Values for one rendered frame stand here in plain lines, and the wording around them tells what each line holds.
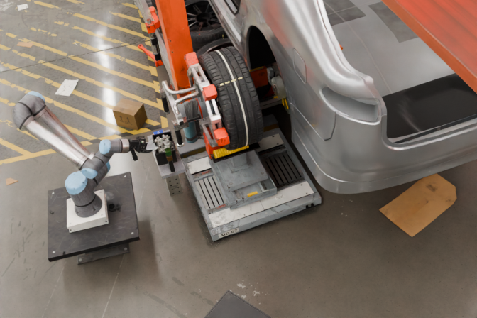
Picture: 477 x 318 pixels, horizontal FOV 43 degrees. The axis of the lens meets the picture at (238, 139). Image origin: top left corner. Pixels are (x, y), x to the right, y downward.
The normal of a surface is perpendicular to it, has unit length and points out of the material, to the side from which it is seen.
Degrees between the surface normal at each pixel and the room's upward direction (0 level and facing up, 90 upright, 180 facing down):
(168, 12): 90
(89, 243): 0
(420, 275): 0
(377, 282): 0
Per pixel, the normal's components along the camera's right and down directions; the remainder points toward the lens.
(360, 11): -0.12, -0.75
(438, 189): -0.24, -0.57
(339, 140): -0.54, 0.62
